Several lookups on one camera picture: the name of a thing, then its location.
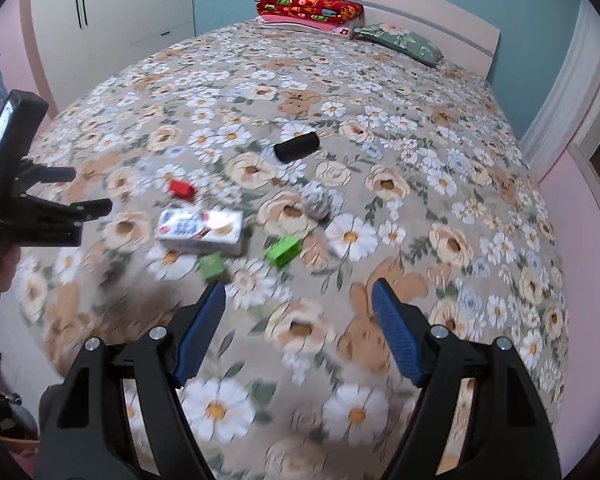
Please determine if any bed with floral sheet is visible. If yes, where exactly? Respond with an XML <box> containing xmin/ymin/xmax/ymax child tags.
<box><xmin>17</xmin><ymin>20</ymin><xmax>568</xmax><ymax>480</ymax></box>

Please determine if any black cylinder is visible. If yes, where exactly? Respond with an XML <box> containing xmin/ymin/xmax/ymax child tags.
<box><xmin>273</xmin><ymin>131</ymin><xmax>320</xmax><ymax>163</ymax></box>

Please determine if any light green toy block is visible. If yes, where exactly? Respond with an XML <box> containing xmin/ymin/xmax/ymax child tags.
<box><xmin>265</xmin><ymin>235</ymin><xmax>302</xmax><ymax>268</ymax></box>

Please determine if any white wardrobe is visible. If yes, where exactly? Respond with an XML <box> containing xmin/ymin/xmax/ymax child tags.
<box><xmin>30</xmin><ymin>0</ymin><xmax>197</xmax><ymax>111</ymax></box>

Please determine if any dark cloth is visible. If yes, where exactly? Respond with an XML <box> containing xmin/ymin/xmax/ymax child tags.
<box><xmin>0</xmin><ymin>385</ymin><xmax>38</xmax><ymax>441</ymax></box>

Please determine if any paper ball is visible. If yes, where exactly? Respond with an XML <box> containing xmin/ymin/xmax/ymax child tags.
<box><xmin>300</xmin><ymin>182</ymin><xmax>333</xmax><ymax>221</ymax></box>

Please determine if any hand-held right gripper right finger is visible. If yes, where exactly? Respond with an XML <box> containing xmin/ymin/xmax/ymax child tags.
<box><xmin>371</xmin><ymin>279</ymin><xmax>563</xmax><ymax>480</ymax></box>

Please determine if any red printed folded blanket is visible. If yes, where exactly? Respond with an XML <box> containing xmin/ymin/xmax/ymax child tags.
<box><xmin>254</xmin><ymin>0</ymin><xmax>365</xmax><ymax>31</ymax></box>

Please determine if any person's left hand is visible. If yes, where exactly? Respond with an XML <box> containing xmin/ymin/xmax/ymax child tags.
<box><xmin>0</xmin><ymin>247</ymin><xmax>22</xmax><ymax>295</ymax></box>

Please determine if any red block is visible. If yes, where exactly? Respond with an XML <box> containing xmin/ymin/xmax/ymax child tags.
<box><xmin>167</xmin><ymin>178</ymin><xmax>197</xmax><ymax>203</ymax></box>

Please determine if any dark green block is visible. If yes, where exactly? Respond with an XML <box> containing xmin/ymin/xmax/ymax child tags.
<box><xmin>199</xmin><ymin>254</ymin><xmax>229</xmax><ymax>281</ymax></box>

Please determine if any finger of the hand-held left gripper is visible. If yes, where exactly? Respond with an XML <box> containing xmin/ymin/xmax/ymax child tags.
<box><xmin>15</xmin><ymin>161</ymin><xmax>77</xmax><ymax>194</ymax></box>
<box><xmin>0</xmin><ymin>198</ymin><xmax>114</xmax><ymax>247</ymax></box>

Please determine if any white carton box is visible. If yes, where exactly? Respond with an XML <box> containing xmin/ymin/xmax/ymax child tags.
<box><xmin>156</xmin><ymin>207</ymin><xmax>245</xmax><ymax>257</ymax></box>

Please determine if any pink pillow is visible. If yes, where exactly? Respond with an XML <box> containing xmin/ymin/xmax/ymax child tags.
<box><xmin>257</xmin><ymin>15</ymin><xmax>356</xmax><ymax>40</ymax></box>

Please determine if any white bed headboard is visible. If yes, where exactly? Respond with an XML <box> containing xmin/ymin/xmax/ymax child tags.
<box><xmin>264</xmin><ymin>0</ymin><xmax>501</xmax><ymax>81</ymax></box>

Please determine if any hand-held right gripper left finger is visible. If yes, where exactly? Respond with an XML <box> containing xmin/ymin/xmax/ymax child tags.
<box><xmin>34</xmin><ymin>281</ymin><xmax>227</xmax><ymax>480</ymax></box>

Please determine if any white curtain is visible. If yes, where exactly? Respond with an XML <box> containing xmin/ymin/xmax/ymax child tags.
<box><xmin>520</xmin><ymin>5</ymin><xmax>600</xmax><ymax>181</ymax></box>

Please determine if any green floral pillow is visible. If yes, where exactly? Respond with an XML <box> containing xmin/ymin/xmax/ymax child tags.
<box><xmin>352</xmin><ymin>24</ymin><xmax>443</xmax><ymax>68</ymax></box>

